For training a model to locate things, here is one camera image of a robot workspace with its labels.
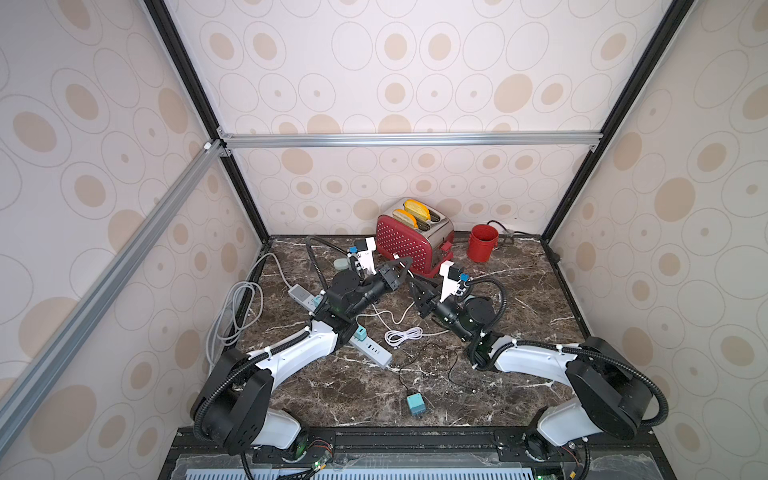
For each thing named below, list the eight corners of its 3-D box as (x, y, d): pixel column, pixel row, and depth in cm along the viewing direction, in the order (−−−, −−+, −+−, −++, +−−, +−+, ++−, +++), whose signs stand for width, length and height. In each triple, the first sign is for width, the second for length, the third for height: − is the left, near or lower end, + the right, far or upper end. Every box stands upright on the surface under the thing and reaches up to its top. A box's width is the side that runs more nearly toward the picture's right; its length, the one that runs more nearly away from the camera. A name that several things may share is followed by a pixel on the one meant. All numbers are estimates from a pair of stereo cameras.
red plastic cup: (467, 262, 114) (473, 242, 106) (463, 244, 120) (468, 224, 112) (493, 262, 114) (501, 242, 106) (488, 244, 120) (495, 224, 112)
